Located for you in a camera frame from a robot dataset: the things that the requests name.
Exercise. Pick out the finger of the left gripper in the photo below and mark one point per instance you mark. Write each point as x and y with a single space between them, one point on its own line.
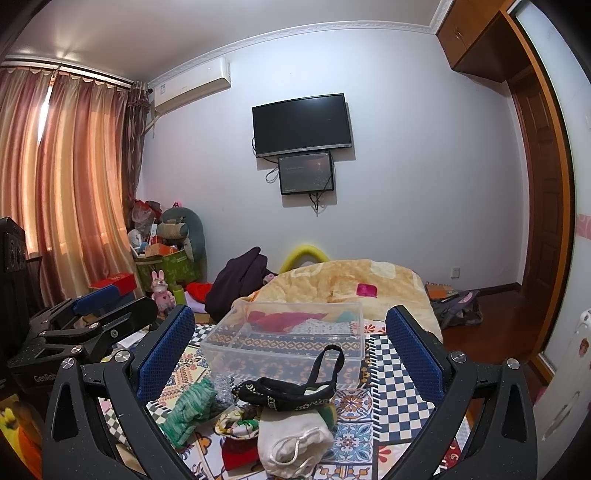
54 326
97 293

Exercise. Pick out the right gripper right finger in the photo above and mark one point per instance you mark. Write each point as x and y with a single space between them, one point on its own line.
502 444

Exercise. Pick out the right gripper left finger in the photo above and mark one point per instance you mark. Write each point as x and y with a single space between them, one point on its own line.
76 442

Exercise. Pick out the green knitted cloth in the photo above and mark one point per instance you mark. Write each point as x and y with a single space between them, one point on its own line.
196 405

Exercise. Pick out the cream drawstring pouch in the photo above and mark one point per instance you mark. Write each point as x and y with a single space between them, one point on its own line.
291 444

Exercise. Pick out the pink rabbit plush toy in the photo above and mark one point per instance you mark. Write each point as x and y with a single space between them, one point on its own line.
161 295

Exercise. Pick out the red box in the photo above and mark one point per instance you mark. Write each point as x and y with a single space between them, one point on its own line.
125 283

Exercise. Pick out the green cardboard box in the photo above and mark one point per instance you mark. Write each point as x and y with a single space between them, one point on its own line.
177 269

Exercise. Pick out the grey plush toy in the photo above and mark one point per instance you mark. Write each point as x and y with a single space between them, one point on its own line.
181 224

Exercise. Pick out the dark purple garment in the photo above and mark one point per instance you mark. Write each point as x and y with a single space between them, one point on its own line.
240 277

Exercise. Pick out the clear plastic storage bin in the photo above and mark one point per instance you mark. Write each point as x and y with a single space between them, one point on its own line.
282 340

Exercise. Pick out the silver patterned plastic bag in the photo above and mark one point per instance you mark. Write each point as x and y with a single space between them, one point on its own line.
223 385

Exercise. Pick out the patterned bed cover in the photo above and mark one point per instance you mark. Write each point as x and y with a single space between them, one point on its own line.
376 423

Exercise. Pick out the purple backpack on floor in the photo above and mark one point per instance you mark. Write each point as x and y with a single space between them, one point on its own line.
460 309

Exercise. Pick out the floral patterned cloth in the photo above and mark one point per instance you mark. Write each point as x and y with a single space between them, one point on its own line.
239 422

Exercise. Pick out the yellow fuzzy hoop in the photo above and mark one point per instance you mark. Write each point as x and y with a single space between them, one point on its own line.
301 252

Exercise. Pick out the orange pink curtain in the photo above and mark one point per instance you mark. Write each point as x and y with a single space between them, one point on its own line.
63 144

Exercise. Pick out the red fabric pouch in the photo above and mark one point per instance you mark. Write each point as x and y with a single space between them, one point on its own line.
239 453

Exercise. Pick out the peach floral blanket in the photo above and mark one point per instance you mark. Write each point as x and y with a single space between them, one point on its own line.
377 286

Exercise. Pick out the white air conditioner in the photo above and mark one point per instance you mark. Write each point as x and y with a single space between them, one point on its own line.
191 85

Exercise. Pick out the brown wooden door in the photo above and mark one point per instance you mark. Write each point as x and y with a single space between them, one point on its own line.
550 190

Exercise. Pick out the wooden overhead cabinet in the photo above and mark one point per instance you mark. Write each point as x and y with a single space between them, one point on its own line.
478 39

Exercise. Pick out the small black wall monitor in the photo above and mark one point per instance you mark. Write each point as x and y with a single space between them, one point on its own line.
306 173

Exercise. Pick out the wall mounted black television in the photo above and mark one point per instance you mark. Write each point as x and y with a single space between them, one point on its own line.
301 125

